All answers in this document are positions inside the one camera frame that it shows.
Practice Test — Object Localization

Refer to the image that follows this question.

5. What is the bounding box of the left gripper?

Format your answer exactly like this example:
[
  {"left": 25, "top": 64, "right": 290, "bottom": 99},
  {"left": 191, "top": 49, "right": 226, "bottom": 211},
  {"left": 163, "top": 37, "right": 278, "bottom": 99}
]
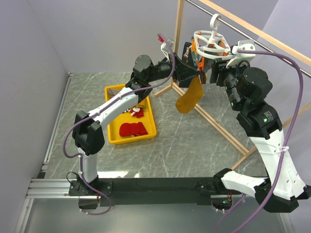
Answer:
[{"left": 146, "top": 52, "right": 200, "bottom": 83}]

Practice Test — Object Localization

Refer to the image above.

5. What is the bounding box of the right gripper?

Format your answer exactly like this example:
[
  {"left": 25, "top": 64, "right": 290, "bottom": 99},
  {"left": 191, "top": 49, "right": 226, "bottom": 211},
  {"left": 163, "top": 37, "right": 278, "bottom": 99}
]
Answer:
[{"left": 209, "top": 57, "right": 250, "bottom": 110}]

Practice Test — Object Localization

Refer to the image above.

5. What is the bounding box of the white round clip hanger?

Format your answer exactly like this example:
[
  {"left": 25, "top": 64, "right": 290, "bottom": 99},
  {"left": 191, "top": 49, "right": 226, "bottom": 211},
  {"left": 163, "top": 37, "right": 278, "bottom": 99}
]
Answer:
[{"left": 190, "top": 14, "right": 232, "bottom": 71}]

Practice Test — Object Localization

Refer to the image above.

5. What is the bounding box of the mustard yellow sock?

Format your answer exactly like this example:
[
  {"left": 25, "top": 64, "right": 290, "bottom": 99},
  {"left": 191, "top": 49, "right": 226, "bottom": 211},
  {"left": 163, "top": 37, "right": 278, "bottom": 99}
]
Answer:
[{"left": 175, "top": 76, "right": 204, "bottom": 114}]

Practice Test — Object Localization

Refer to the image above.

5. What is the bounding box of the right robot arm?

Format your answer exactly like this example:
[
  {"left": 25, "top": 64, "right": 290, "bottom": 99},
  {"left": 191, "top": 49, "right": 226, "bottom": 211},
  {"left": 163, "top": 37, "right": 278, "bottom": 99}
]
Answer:
[{"left": 210, "top": 58, "right": 311, "bottom": 213}]

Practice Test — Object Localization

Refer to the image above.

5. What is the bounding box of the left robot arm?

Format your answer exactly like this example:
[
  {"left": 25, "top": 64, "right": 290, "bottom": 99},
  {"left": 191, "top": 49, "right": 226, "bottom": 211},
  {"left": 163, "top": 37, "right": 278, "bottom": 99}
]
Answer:
[{"left": 72, "top": 53, "right": 206, "bottom": 195}]

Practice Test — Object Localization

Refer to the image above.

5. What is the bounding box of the navy blue hanging sock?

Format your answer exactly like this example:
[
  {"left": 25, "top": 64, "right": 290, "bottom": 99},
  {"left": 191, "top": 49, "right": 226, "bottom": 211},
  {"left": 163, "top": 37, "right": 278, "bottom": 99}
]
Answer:
[{"left": 182, "top": 42, "right": 197, "bottom": 67}]

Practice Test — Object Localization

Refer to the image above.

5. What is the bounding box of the red white patterned sock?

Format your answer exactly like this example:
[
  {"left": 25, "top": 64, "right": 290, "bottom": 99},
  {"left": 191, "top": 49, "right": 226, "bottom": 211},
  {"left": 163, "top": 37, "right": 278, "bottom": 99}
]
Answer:
[{"left": 130, "top": 107, "right": 144, "bottom": 118}]

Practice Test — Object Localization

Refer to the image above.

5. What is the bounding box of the metal hanging rod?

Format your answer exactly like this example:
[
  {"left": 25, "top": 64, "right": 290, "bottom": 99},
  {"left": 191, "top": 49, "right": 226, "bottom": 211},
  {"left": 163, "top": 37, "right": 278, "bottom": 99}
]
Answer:
[{"left": 186, "top": 0, "right": 311, "bottom": 66}]

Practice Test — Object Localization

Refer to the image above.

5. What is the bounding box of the grey sock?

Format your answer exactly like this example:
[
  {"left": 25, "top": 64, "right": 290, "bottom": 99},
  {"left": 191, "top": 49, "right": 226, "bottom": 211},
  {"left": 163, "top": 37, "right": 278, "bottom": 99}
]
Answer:
[{"left": 107, "top": 88, "right": 120, "bottom": 98}]

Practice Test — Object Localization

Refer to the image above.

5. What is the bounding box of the yellow plastic tray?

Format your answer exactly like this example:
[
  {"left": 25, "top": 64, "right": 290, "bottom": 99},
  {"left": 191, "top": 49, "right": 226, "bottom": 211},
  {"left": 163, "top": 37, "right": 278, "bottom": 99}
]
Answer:
[{"left": 103, "top": 84, "right": 157, "bottom": 144}]

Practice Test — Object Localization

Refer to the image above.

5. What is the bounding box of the black base bar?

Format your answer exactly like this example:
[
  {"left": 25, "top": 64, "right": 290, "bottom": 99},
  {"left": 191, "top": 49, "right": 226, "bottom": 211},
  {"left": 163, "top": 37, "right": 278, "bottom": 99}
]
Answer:
[{"left": 69, "top": 177, "right": 239, "bottom": 207}]

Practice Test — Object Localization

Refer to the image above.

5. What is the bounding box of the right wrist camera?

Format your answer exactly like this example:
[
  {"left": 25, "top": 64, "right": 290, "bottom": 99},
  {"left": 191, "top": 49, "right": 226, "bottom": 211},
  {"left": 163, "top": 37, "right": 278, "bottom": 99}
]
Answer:
[{"left": 226, "top": 39, "right": 256, "bottom": 68}]

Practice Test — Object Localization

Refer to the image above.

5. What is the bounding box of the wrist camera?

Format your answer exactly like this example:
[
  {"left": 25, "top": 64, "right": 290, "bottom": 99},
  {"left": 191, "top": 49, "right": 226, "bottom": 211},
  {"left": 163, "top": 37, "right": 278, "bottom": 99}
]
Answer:
[
  {"left": 158, "top": 36, "right": 174, "bottom": 60},
  {"left": 226, "top": 39, "right": 256, "bottom": 68}
]

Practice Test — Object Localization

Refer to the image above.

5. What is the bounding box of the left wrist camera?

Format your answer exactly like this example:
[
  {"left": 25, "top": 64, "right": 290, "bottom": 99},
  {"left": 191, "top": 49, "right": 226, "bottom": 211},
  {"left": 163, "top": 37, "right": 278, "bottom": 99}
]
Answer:
[{"left": 158, "top": 36, "right": 174, "bottom": 60}]

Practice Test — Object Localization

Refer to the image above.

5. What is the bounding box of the wooden rack frame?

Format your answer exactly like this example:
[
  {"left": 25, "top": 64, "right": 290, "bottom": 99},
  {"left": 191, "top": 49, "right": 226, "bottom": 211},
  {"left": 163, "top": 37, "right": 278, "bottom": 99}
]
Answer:
[{"left": 154, "top": 0, "right": 311, "bottom": 170}]

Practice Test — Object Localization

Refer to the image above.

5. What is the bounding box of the aluminium rail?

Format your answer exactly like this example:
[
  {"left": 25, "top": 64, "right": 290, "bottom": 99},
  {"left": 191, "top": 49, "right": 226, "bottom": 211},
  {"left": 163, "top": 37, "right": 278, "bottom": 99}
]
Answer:
[{"left": 14, "top": 71, "right": 73, "bottom": 233}]

